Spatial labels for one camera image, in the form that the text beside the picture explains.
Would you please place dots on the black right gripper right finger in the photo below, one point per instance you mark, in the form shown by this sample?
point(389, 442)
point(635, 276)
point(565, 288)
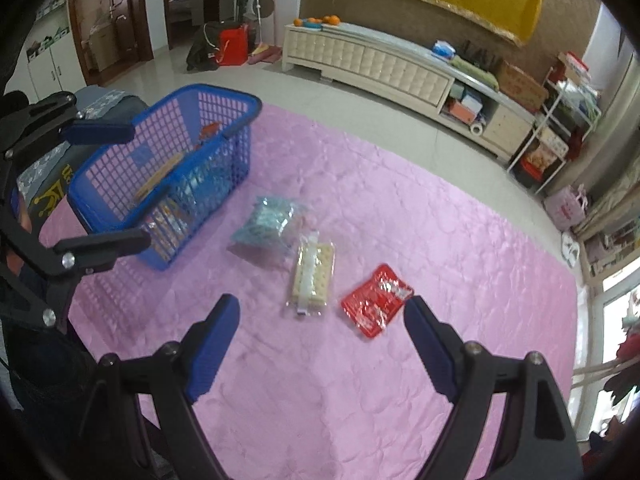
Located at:
point(535, 439)

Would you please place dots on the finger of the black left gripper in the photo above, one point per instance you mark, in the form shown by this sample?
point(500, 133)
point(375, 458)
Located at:
point(61, 266)
point(29, 131)

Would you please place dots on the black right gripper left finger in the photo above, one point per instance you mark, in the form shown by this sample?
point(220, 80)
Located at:
point(136, 403)

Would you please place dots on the orange ice cream cone packet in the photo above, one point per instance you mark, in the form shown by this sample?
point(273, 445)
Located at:
point(209, 131)

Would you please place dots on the red purple yellow snack packet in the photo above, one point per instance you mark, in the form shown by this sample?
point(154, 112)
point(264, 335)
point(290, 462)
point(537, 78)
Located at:
point(373, 304)

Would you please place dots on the green cracker packet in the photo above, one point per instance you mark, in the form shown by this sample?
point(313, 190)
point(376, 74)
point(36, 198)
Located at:
point(154, 179)

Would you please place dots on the grey embroidered chair cushion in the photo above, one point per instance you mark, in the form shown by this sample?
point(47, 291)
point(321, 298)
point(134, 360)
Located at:
point(45, 183)

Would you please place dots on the blue plastic basket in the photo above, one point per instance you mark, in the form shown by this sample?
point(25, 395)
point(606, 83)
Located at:
point(102, 190)

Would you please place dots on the black bag on floor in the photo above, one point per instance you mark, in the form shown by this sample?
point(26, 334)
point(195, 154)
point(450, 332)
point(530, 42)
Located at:
point(205, 47)

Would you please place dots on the white wafer biscuit packet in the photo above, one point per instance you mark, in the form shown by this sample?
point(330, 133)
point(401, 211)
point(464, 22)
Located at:
point(312, 275)

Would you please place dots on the light blue striped snack packet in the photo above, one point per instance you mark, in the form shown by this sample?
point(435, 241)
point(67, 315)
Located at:
point(275, 223)

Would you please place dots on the red shopping bag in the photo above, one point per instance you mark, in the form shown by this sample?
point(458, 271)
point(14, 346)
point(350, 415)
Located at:
point(233, 47)

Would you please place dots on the pink white gift bag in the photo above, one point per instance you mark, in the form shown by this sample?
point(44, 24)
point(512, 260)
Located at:
point(567, 207)

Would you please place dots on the pink quilted table cloth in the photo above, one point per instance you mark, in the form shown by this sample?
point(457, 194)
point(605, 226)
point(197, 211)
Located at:
point(308, 397)

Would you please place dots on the oranges on blue plate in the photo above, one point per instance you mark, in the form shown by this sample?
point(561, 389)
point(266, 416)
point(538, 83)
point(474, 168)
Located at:
point(317, 23)

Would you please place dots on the white metal shelf rack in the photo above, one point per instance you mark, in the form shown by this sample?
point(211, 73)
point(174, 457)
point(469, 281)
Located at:
point(567, 116)

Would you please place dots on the cardboard box on cabinet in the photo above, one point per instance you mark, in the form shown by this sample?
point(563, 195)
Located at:
point(520, 87)

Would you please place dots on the cream tv cabinet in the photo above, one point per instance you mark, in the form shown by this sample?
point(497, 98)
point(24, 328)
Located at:
point(411, 76)

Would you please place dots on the green folded cloth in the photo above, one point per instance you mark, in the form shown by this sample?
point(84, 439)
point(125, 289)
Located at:
point(475, 72)

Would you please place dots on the blue tissue pack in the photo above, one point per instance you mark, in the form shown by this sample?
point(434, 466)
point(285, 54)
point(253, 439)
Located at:
point(444, 50)

